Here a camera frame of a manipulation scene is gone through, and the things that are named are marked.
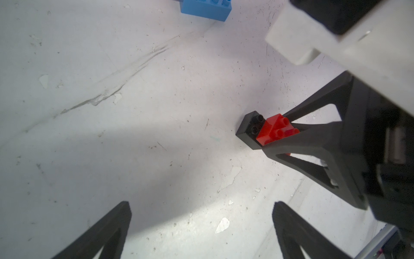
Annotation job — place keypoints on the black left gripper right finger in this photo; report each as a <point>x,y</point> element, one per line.
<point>295,236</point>

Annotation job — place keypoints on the black lego brick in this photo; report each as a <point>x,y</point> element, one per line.
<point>249,129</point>

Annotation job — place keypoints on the blue lego brick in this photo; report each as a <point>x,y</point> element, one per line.
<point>212,9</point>

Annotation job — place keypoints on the red lego brick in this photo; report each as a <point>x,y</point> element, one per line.
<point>276,128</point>

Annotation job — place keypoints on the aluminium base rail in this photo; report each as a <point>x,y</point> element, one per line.
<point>390,243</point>

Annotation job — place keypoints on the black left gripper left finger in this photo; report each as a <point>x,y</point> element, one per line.
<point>107,236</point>

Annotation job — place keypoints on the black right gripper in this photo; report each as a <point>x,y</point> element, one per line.
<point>378,140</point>

